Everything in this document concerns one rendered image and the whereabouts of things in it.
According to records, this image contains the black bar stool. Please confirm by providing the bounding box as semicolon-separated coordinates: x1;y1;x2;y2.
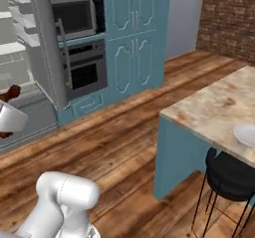
190;146;255;238

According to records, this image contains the teal cupboard run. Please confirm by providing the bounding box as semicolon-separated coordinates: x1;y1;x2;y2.
47;0;172;127

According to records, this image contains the silver microwave oven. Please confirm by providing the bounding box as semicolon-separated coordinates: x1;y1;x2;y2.
49;0;107;43

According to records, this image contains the teal marble-top kitchen island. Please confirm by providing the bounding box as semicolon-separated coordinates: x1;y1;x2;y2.
152;65;255;202

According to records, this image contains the silver fridge door handle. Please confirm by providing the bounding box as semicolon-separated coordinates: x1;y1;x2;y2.
54;18;74;89

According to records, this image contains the grey fridge door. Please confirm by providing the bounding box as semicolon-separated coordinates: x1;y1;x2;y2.
26;0;73;113

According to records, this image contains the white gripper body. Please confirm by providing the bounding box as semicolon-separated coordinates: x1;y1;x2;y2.
0;101;30;133

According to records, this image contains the grey fridge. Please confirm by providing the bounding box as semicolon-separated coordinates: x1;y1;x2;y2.
0;0;62;154

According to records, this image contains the brown chicken drumstick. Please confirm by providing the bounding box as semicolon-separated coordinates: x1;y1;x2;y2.
0;84;22;140

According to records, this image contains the white plate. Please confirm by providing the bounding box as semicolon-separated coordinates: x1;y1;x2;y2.
232;122;255;148

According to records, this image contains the silver built-in oven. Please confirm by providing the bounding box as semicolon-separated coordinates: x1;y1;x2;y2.
59;38;110;103

